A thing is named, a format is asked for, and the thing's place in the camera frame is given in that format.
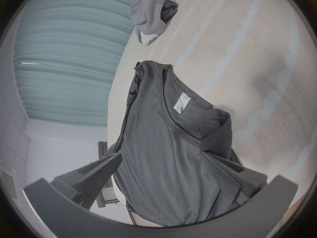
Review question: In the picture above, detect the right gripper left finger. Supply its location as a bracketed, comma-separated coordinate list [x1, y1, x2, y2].
[51, 153, 122, 210]

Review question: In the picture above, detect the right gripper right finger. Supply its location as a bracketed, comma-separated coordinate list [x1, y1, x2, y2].
[201, 151, 268, 192]

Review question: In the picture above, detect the black T-shirt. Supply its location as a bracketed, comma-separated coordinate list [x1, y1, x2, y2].
[106, 60, 268, 227]

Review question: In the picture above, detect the bed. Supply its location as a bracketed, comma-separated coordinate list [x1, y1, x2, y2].
[106, 0, 317, 229]

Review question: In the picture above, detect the pile of clothes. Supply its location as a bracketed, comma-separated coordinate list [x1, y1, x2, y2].
[130, 0, 192, 46]

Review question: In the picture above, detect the white ceiling vent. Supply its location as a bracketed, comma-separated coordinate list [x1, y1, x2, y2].
[0, 161, 18, 200]

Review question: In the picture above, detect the blue-green curtain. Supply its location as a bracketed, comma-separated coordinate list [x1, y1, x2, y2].
[14, 63, 117, 127]
[14, 0, 149, 78]

